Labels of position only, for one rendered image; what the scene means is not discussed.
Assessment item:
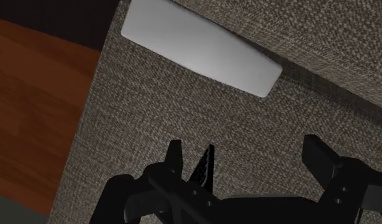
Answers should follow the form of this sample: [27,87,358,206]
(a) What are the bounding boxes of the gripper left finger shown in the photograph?
[88,139,224,224]

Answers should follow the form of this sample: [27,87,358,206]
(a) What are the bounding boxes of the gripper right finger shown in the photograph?
[301,134,382,224]

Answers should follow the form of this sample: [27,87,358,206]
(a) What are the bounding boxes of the grey-brown woven fabric sofa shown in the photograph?
[49,0,382,224]

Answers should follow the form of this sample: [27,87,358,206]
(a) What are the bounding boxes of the white oblong cushion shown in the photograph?
[120,0,283,99]

